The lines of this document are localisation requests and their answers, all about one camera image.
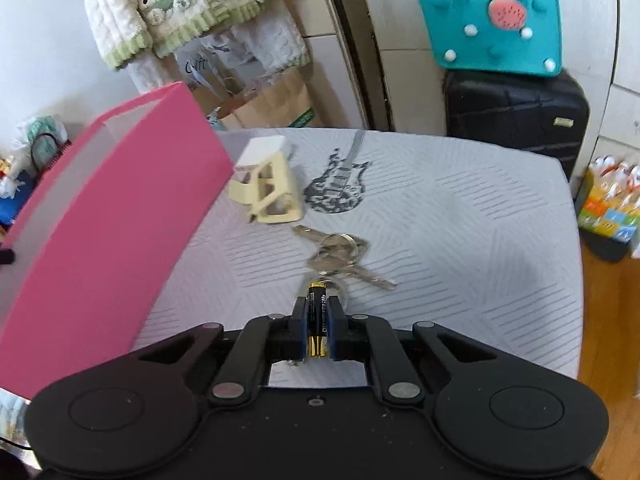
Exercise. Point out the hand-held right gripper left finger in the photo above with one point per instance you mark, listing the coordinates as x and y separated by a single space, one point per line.
299 330

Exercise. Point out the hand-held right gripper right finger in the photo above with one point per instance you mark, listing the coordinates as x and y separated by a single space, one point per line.
336 332

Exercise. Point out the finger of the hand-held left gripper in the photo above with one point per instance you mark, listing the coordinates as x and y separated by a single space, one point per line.
6 256

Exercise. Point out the black gold cylindrical battery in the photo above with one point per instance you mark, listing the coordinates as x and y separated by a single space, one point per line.
318 320

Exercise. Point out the pink cardboard box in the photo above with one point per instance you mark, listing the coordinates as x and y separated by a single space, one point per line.
125 210

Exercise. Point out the silver key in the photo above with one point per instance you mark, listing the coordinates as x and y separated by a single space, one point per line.
310 234
370 277

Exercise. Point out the cream hair claw clip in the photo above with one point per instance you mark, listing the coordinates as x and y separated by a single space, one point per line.
240 192

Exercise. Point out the patterned grey tablecloth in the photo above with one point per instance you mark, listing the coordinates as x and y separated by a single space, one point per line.
450 235

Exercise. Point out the brown paper bag green print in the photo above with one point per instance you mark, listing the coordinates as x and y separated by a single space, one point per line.
270 105

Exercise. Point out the white fleece pajama top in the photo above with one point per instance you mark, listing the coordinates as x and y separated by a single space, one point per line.
125 10

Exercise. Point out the black suitcase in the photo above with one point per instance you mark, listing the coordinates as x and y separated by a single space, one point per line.
510 110

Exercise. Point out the pack of colourful bottles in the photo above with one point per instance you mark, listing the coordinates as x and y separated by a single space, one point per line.
607 210

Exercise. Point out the teal felt handbag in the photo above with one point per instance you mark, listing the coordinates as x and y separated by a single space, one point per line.
450 20

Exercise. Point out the white drawer cabinet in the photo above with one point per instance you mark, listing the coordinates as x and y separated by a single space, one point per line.
625 110

